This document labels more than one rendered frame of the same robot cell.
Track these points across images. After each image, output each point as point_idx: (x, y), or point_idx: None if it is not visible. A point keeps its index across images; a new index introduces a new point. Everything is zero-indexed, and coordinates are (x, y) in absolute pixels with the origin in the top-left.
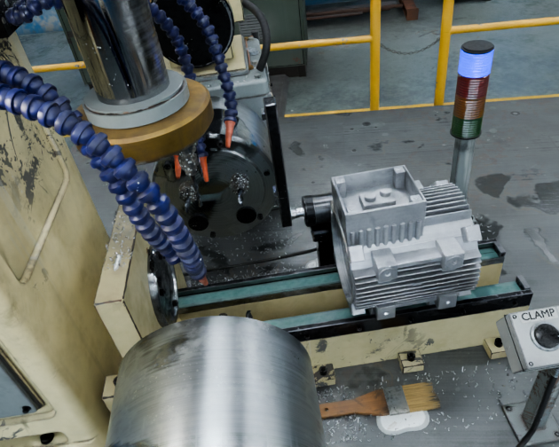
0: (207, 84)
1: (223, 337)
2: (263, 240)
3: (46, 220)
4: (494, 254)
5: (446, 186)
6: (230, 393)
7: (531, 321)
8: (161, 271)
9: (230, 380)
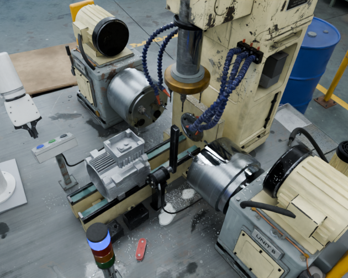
0: (261, 182)
1: (137, 85)
2: (206, 217)
3: (217, 90)
4: (83, 213)
5: (100, 169)
6: (128, 79)
7: (67, 136)
8: (191, 123)
9: (130, 80)
